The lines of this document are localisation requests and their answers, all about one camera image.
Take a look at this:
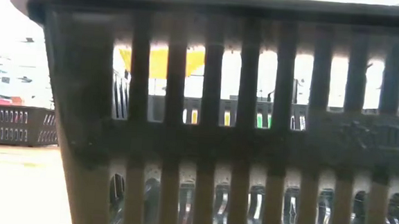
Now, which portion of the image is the black plastic slotted basket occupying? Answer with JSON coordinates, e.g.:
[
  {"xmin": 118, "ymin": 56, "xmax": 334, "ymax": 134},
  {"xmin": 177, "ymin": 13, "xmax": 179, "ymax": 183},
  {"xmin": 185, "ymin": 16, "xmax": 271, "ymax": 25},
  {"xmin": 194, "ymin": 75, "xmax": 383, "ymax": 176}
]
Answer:
[
  {"xmin": 0, "ymin": 104, "xmax": 61, "ymax": 149},
  {"xmin": 0, "ymin": 0, "xmax": 399, "ymax": 224}
]

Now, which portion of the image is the wooden shelf with black frame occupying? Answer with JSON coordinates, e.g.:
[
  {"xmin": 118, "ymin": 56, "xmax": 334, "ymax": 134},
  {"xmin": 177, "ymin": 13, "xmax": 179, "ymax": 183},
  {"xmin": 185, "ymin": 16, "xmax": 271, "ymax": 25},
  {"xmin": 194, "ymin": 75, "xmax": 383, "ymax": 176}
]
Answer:
[{"xmin": 117, "ymin": 67, "xmax": 299, "ymax": 132}]

